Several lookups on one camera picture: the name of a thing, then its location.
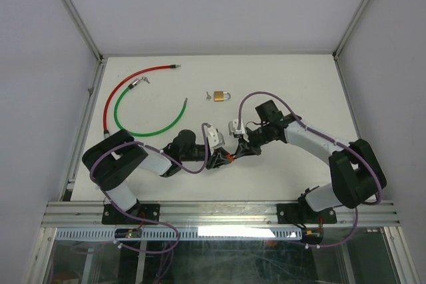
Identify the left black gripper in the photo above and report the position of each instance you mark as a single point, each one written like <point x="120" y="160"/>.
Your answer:
<point x="217" y="158"/>

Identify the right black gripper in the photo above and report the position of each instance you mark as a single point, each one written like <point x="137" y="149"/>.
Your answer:
<point x="246" y="149"/>

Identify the orange black padlock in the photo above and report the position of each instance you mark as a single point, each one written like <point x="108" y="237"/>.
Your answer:
<point x="230" y="157"/>

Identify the large brass padlock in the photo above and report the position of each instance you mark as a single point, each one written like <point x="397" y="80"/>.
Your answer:
<point x="221" y="96"/>

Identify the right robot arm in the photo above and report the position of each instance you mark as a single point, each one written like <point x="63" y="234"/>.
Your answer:
<point x="355" y="172"/>

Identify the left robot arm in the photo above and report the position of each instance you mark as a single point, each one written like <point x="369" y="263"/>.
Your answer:
<point x="113" y="160"/>

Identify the green lock keys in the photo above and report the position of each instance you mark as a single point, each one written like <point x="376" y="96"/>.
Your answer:
<point x="145" y="79"/>

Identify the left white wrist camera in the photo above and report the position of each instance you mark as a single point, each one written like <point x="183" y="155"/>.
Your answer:
<point x="215" y="138"/>

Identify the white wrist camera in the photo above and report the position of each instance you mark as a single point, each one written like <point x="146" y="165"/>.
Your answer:
<point x="215" y="138"/>
<point x="237" y="130"/>

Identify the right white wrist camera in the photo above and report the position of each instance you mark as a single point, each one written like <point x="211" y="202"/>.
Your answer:
<point x="237" y="130"/>

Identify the right black mount plate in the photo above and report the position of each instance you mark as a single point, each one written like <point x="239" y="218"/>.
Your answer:
<point x="298" y="214"/>

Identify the black mount plate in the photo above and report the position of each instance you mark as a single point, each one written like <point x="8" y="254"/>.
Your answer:
<point x="143" y="213"/>
<point x="298" y="214"/>

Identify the red cable lock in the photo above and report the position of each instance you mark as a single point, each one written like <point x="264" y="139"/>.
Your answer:
<point x="132" y="80"/>

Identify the left black mount plate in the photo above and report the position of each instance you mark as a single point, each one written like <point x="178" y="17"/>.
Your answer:
<point x="143" y="213"/>

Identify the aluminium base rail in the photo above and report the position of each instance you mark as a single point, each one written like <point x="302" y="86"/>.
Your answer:
<point x="186" y="213"/>

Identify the slotted cable duct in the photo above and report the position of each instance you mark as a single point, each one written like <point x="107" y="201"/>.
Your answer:
<point x="206" y="233"/>

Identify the right aluminium frame post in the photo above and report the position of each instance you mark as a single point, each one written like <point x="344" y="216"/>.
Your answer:
<point x="361" y="8"/>

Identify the aluminium frame post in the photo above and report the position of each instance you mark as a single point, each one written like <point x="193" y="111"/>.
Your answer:
<point x="361" y="8"/>
<point x="82" y="28"/>

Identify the left aluminium frame post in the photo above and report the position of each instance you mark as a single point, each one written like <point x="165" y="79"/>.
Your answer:
<point x="82" y="28"/>

